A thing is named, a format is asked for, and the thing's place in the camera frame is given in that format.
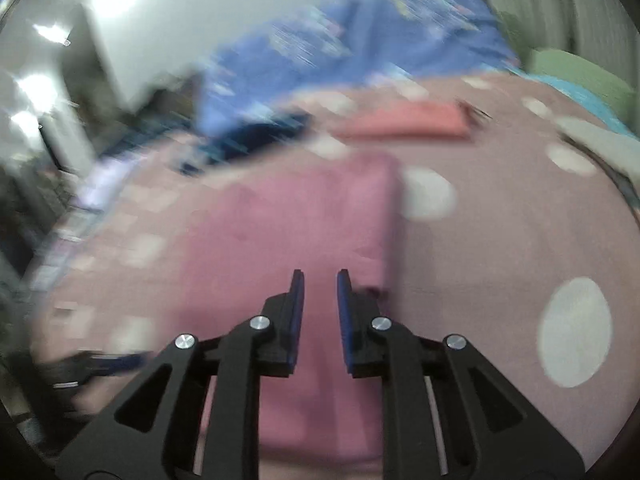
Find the green pillow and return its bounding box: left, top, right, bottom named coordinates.
left=525, top=46, right=637, bottom=111

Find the white cloth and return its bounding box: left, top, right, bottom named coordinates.
left=557, top=117, right=640, bottom=176

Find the teal striped bed sheet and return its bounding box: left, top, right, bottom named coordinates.
left=530, top=72, right=640, bottom=142

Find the pink polka dot blanket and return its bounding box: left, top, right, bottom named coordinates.
left=30, top=71, right=640, bottom=480

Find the navy star print garment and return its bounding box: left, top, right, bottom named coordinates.
left=179, top=109, right=312, bottom=177

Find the blue tree print quilt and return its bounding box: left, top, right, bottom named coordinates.
left=194, top=0, right=525, bottom=137

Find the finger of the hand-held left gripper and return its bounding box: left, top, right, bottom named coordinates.
left=50, top=351, right=147, bottom=392

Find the lavender folded cloth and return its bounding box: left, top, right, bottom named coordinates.
left=74, top=154, right=148, bottom=213

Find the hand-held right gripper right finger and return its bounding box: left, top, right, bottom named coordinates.
left=336, top=268, right=586, bottom=480

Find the pink cloth garment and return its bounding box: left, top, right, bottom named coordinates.
left=175, top=152, right=407, bottom=467

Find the grey curtain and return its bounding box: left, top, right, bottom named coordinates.
left=500, top=0, right=640, bottom=78

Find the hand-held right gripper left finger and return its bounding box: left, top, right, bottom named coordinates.
left=55, top=269, right=306, bottom=480

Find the coral folded cloth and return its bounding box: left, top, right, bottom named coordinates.
left=331, top=100, right=477, bottom=144

